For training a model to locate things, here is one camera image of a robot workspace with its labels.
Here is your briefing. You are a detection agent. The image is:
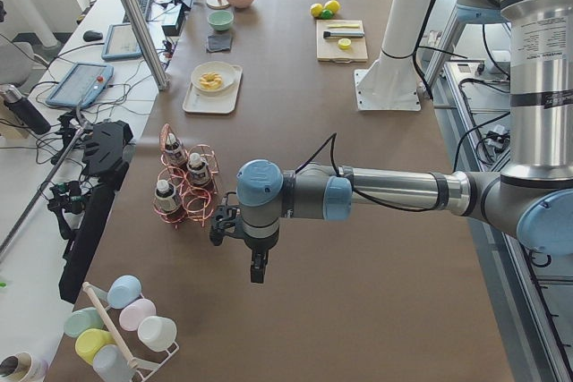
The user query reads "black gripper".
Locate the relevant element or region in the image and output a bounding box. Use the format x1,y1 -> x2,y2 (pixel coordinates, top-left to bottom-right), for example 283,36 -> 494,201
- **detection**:
244,236 -> 274,284

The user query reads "tea bottle white cap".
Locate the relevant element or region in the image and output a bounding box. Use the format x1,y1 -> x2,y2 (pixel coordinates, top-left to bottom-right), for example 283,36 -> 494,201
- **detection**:
187,152 -> 211,187

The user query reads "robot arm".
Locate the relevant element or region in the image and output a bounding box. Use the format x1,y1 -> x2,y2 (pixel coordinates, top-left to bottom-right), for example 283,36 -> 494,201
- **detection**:
236,0 -> 572,283

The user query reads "tea bottle lower front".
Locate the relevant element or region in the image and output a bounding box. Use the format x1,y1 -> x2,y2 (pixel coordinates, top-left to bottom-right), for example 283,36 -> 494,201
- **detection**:
155,179 -> 182,214

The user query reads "tea bottle rear top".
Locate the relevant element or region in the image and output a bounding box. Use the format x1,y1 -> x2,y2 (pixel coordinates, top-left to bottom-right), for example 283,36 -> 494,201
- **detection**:
165,132 -> 188,170

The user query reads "cream serving tray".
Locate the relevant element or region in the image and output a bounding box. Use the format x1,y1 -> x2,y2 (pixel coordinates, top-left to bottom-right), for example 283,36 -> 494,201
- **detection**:
183,61 -> 243,115

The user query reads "white cup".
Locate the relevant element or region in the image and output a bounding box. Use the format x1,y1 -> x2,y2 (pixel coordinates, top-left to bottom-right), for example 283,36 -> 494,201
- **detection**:
137,316 -> 177,352

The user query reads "blue cup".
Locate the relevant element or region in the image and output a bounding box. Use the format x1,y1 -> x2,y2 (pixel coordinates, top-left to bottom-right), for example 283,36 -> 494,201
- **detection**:
107,275 -> 142,310

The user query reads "pink cup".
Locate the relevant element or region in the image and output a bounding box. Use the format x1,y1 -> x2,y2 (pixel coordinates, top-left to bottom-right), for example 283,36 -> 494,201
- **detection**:
119,298 -> 157,331

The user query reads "white cup rack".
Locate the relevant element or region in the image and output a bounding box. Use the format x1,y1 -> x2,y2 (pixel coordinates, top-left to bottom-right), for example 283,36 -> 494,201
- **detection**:
81,282 -> 180,381

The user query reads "grey cup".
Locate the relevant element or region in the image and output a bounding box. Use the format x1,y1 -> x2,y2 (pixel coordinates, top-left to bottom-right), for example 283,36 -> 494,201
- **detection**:
92,344 -> 135,382

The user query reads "yellow cup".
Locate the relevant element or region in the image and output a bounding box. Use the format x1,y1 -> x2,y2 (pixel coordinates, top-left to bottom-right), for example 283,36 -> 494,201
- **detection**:
74,328 -> 115,365

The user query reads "green cup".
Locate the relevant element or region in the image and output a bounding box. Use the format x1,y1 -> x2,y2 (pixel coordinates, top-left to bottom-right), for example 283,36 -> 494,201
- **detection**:
64,307 -> 104,338

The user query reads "white plate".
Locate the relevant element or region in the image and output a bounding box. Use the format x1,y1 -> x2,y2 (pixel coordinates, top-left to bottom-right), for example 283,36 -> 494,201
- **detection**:
191,61 -> 235,94

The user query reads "grey folded cloth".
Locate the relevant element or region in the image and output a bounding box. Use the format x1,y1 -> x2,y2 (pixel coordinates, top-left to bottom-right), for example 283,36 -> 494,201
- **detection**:
206,33 -> 233,53

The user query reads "half lemon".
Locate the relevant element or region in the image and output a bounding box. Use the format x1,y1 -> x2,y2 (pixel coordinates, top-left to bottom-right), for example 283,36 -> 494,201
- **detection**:
338,38 -> 352,50

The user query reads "wooden cutting board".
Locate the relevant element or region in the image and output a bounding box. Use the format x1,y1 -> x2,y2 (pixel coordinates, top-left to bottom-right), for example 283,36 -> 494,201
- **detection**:
315,20 -> 368,63

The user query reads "metal cylinder tool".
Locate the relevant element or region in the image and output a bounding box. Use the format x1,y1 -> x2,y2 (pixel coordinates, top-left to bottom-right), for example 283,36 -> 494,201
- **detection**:
322,29 -> 364,39

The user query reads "green ceramic bowl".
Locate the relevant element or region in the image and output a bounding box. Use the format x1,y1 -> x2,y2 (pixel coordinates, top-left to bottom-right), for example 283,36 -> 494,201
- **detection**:
208,10 -> 235,31

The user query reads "yellow plastic knife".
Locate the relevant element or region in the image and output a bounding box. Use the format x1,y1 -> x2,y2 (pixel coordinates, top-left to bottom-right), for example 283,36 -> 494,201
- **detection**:
327,22 -> 361,29

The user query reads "near teach pendant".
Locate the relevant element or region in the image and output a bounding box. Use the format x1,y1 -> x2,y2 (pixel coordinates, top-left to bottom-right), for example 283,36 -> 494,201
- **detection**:
46,63 -> 114,109

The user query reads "teach pendant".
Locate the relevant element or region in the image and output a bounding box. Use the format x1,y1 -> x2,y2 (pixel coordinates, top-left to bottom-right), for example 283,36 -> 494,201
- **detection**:
46,63 -> 114,109
101,23 -> 142,61

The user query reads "green lime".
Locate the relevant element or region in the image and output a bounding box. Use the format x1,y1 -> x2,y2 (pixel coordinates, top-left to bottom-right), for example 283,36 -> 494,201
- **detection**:
319,9 -> 334,20

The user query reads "far teach pendant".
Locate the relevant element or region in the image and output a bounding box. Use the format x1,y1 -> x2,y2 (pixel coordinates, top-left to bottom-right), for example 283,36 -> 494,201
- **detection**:
101,23 -> 142,61

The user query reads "black water bottle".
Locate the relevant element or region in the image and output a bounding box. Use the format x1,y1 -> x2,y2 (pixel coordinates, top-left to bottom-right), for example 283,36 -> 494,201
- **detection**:
1,84 -> 50,134

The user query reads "black computer mouse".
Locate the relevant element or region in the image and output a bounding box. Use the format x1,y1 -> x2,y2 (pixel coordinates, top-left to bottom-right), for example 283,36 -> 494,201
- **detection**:
82,30 -> 103,42

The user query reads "black keyboard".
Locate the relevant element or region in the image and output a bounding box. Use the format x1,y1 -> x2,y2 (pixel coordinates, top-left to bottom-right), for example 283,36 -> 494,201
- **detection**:
122,0 -> 156,23

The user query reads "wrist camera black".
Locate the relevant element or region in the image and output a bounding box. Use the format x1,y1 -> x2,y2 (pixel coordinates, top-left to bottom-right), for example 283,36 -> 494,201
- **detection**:
209,191 -> 244,246

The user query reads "copper wire bottle rack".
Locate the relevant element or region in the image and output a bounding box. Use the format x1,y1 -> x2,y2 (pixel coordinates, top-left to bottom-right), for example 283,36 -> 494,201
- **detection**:
153,123 -> 219,226

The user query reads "black camera stand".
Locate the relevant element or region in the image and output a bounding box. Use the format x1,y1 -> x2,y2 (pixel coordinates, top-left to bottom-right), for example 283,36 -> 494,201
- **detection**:
58,120 -> 133,304

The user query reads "braided ring donut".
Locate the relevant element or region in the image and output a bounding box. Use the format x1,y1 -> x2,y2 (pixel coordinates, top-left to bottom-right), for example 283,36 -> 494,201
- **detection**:
199,72 -> 223,91

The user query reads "white pedestal column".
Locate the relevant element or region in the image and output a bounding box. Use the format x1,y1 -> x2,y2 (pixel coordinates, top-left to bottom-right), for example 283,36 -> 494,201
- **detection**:
355,0 -> 435,112

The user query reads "aluminium frame post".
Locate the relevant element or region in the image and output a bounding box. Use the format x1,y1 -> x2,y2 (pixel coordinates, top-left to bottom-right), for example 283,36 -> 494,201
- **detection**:
120,0 -> 169,91

